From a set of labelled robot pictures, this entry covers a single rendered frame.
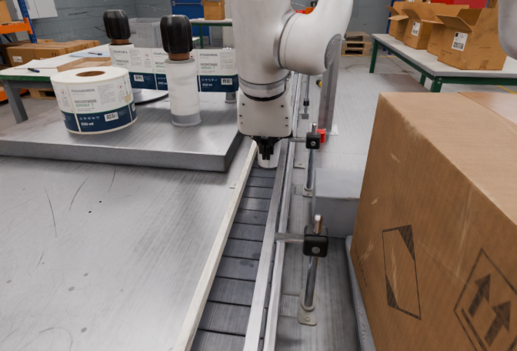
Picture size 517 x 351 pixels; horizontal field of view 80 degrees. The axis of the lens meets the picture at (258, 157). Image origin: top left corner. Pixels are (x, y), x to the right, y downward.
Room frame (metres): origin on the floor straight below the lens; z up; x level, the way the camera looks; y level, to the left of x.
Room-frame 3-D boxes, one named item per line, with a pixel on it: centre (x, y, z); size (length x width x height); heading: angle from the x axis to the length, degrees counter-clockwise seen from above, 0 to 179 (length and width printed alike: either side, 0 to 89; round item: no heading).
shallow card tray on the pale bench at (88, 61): (2.09, 1.12, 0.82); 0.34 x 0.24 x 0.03; 178
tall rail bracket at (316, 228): (0.29, -0.05, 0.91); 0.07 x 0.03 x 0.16; 82
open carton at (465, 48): (2.24, -1.50, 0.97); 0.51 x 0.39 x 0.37; 88
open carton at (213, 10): (6.72, 0.88, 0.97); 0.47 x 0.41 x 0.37; 169
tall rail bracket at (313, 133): (0.59, -0.09, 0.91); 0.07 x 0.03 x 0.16; 82
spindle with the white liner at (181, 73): (0.89, 0.22, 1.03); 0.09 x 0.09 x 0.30
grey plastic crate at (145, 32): (3.01, 1.04, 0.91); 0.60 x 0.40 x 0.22; 176
